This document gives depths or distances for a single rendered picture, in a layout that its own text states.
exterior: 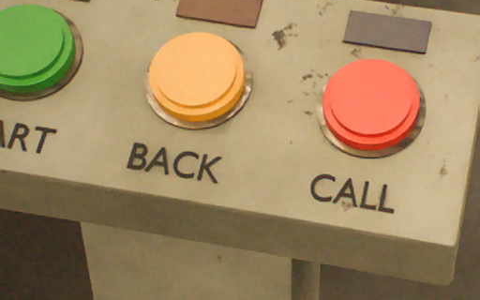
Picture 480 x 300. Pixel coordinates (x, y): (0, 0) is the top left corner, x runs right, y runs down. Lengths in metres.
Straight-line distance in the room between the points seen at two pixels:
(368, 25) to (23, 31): 0.15
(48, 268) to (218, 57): 0.76
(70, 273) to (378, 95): 0.78
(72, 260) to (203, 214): 0.75
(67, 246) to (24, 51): 0.75
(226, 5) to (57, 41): 0.07
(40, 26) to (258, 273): 0.14
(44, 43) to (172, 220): 0.09
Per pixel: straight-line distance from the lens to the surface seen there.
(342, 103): 0.47
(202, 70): 0.49
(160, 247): 0.53
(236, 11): 0.51
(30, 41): 0.51
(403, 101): 0.47
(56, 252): 1.24
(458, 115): 0.48
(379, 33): 0.50
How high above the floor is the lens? 0.92
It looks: 45 degrees down
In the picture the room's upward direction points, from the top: 1 degrees clockwise
